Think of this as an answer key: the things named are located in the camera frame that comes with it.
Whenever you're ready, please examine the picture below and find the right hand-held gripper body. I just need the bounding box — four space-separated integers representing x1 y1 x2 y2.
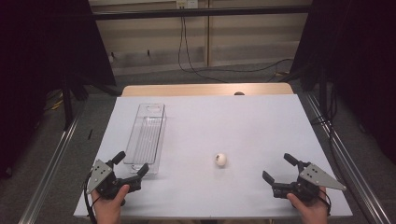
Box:
272 160 347 202

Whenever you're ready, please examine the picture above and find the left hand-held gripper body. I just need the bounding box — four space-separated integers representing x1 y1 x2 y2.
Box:
86 159 143 200

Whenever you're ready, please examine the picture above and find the clear plastic storage box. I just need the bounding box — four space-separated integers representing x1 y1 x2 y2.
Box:
123 103 167 179

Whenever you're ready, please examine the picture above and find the white egg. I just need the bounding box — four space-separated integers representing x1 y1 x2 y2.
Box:
214 152 228 168

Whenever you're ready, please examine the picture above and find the person's left hand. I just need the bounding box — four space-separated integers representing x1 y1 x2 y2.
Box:
91 184 131 224

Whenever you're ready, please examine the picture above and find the person's right hand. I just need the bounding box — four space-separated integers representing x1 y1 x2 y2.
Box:
286 186 330 224

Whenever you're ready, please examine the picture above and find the black stand leg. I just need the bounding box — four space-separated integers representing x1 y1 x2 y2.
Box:
61 77 77 131

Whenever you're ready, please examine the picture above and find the light wooden table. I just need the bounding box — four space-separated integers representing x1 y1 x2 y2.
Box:
120 82 294 97

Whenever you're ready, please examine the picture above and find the black curtain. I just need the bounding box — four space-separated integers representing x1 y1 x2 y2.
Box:
290 0 396 164
0 0 118 179

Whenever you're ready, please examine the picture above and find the black horizontal metal bar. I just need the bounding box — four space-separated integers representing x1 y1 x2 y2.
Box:
92 5 312 21

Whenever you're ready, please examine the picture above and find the right hand-held gripper black cable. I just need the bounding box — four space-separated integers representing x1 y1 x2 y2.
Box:
317 188 332 217

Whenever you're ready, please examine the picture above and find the hand-held gripper black cable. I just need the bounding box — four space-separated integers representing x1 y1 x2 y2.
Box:
83 172 98 224
317 188 332 217

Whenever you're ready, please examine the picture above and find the left hand-held gripper black cable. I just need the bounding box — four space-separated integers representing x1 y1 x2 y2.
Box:
83 172 98 224

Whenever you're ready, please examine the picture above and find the silver metal floor rail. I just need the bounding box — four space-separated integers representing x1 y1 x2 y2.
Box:
303 92 385 224
18 102 88 224

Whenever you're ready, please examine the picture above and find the black floor cable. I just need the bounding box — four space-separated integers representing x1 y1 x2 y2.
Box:
311 83 345 176

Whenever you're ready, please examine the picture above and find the yellow floor cable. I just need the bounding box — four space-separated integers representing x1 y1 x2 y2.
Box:
44 89 65 112

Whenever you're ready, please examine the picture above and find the black hanging wall cable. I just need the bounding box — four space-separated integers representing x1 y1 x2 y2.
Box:
177 16 294 84

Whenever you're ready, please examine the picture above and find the white wall socket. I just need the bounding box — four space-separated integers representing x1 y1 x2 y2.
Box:
176 0 199 9

